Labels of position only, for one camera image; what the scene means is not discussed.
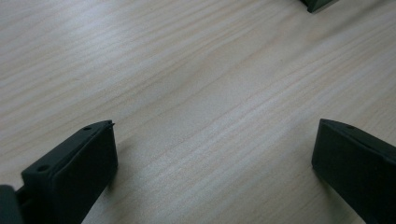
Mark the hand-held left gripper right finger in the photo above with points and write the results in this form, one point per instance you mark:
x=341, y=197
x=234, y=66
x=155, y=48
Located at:
x=358, y=168

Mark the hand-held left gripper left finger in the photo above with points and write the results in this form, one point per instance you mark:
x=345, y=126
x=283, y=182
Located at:
x=71, y=168

